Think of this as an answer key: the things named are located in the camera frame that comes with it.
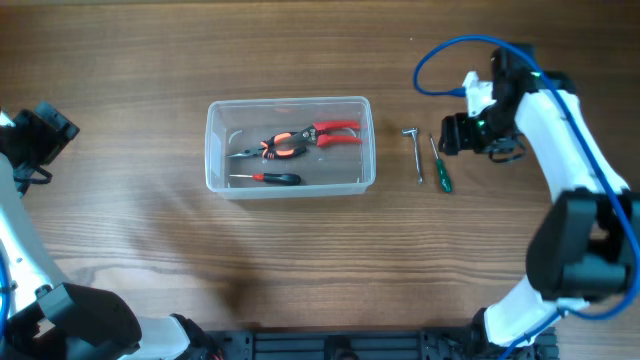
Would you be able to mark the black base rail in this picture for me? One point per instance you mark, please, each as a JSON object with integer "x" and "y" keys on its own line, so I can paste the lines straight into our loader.
{"x": 449, "y": 343}

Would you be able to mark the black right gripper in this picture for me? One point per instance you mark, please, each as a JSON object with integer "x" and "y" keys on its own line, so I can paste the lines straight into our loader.
{"x": 457, "y": 135}

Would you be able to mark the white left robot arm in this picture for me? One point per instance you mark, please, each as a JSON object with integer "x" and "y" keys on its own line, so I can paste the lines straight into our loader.
{"x": 43, "y": 314}

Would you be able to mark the green handled screwdriver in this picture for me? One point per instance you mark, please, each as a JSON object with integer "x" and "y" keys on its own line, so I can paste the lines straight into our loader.
{"x": 444, "y": 179}

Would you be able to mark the silver L-shaped socket wrench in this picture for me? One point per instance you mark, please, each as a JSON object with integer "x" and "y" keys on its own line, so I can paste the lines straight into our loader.
{"x": 413, "y": 133}

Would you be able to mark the black red handled screwdriver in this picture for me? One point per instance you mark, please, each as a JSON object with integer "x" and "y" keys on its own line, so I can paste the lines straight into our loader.
{"x": 284, "y": 179}

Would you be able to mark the clear plastic container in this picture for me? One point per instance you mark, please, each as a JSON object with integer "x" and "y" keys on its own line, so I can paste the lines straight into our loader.
{"x": 237, "y": 125}

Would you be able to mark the orange black long-nose pliers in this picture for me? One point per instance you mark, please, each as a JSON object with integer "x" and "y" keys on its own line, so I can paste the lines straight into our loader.
{"x": 273, "y": 148}

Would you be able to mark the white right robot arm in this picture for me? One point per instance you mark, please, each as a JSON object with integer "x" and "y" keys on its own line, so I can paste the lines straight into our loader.
{"x": 587, "y": 247}

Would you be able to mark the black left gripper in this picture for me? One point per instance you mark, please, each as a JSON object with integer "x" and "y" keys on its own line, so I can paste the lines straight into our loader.
{"x": 52, "y": 141}

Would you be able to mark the red handled snips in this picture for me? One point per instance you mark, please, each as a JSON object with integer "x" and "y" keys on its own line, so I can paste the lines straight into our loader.
{"x": 324, "y": 134}

